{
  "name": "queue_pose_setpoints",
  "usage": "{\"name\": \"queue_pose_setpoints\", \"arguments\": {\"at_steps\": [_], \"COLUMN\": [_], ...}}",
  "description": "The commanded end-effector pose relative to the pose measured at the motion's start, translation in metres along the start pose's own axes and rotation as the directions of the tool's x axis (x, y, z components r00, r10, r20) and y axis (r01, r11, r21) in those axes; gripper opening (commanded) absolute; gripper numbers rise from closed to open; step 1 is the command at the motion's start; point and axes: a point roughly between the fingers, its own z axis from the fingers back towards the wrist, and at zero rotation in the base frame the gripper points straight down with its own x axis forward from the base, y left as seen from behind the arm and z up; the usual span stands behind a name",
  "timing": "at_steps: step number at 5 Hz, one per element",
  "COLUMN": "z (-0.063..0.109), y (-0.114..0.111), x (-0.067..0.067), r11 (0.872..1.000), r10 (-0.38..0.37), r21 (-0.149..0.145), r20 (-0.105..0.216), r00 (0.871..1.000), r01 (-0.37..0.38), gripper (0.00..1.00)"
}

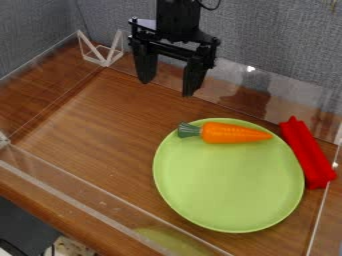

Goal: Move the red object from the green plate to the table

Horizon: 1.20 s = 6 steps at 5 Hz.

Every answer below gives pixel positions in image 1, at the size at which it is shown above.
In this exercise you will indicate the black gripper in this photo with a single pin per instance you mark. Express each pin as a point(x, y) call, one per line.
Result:
point(192, 46)

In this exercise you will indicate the red ridged block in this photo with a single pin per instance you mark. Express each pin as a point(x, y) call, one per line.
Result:
point(314, 163)

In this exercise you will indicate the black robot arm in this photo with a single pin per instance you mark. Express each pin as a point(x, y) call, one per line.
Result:
point(180, 13)

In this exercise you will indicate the green round plate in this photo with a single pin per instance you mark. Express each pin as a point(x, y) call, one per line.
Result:
point(232, 188)

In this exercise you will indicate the orange toy carrot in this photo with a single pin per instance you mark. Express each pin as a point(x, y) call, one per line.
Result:
point(219, 133)

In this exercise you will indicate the clear acrylic corner bracket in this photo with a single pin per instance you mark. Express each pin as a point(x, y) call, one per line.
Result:
point(98, 54)

